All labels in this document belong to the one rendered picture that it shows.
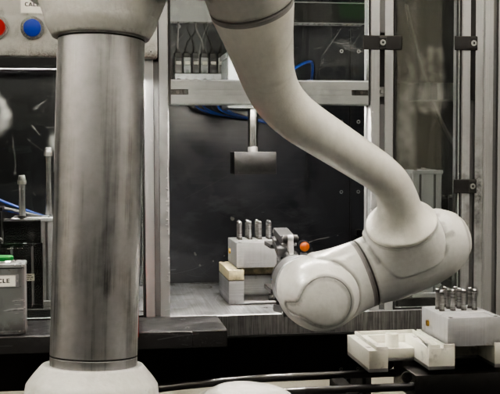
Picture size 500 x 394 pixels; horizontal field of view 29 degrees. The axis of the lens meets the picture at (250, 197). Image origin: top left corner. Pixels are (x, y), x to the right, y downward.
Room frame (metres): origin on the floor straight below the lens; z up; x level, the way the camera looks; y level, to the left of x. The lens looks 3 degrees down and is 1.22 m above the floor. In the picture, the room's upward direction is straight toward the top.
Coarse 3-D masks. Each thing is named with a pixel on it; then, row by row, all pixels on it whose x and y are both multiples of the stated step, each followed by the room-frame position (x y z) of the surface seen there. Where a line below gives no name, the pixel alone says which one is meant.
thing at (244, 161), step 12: (252, 120) 1.98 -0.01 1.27; (252, 132) 1.98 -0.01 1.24; (252, 144) 1.98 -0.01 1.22; (240, 156) 1.95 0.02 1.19; (252, 156) 1.95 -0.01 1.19; (264, 156) 1.96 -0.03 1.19; (276, 156) 1.96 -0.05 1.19; (240, 168) 1.95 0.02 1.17; (252, 168) 1.95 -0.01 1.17; (264, 168) 1.96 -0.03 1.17; (276, 168) 1.96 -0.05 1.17
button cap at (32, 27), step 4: (28, 20) 1.69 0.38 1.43; (32, 20) 1.69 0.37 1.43; (36, 20) 1.69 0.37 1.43; (24, 24) 1.69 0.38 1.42; (28, 24) 1.69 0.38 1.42; (32, 24) 1.69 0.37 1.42; (36, 24) 1.69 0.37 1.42; (40, 24) 1.70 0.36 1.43; (24, 28) 1.69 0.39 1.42; (28, 28) 1.69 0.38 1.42; (32, 28) 1.69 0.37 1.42; (36, 28) 1.69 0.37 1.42; (40, 28) 1.70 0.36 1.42; (28, 32) 1.69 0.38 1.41; (32, 32) 1.69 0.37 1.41; (36, 32) 1.69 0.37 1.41; (32, 36) 1.69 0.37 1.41
